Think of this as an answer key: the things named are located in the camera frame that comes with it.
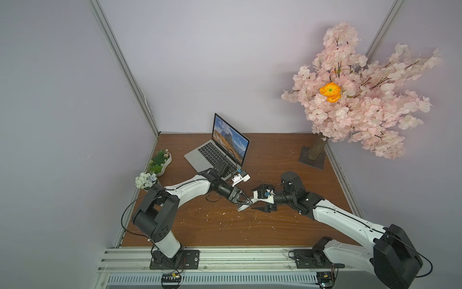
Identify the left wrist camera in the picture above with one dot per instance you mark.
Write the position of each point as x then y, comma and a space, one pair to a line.
240, 176

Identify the green plant white pot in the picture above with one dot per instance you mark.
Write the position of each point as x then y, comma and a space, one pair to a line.
158, 163

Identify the silver open laptop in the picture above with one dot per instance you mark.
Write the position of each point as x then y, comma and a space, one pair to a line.
227, 146

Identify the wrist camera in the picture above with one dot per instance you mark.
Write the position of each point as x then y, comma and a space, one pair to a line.
268, 199
240, 176

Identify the controller board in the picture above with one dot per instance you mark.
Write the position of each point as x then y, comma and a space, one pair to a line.
325, 280
171, 280

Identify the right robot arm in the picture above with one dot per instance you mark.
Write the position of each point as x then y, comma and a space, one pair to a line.
384, 251

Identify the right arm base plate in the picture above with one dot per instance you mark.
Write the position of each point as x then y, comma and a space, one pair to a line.
312, 259

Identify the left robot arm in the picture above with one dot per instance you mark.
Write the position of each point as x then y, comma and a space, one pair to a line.
155, 215

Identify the pink blossom artificial tree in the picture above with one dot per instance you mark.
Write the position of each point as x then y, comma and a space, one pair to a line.
373, 107

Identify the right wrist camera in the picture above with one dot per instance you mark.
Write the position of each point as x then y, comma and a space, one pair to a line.
268, 199

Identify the dark square tree base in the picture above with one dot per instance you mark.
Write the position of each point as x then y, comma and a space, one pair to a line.
317, 163

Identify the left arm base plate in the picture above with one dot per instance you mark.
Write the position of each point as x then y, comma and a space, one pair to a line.
184, 260

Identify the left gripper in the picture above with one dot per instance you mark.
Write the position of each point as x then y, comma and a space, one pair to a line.
235, 194

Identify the orange artificial flower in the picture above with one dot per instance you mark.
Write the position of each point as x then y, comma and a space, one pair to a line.
332, 92

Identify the right controller board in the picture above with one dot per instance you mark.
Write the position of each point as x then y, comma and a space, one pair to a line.
325, 280

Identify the aluminium rail frame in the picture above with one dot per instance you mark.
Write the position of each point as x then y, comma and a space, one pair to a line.
223, 268

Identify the left controller board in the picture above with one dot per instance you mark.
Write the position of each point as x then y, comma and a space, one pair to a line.
171, 280

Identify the white flowers beige pot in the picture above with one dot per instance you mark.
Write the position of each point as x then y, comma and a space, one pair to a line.
145, 180

